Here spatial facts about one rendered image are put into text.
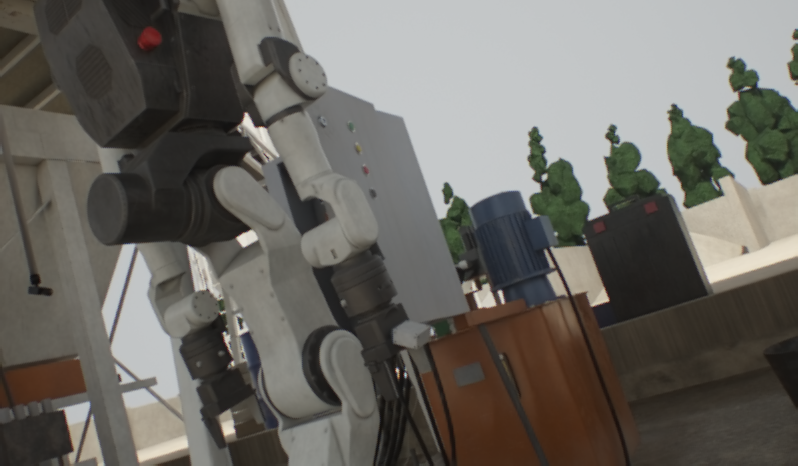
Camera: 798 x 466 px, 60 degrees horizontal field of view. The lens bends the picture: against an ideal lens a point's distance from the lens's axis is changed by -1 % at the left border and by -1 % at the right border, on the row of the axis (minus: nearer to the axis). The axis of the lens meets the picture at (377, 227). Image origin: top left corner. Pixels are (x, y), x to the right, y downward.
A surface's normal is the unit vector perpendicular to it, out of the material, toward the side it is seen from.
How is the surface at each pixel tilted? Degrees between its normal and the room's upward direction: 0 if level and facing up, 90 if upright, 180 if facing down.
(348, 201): 90
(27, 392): 90
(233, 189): 90
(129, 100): 105
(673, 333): 90
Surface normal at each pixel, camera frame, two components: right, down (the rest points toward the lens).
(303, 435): -0.69, -0.43
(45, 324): 0.85, -0.02
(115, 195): -0.62, 0.05
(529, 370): -0.46, -0.03
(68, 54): -0.52, 0.29
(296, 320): 0.72, -0.36
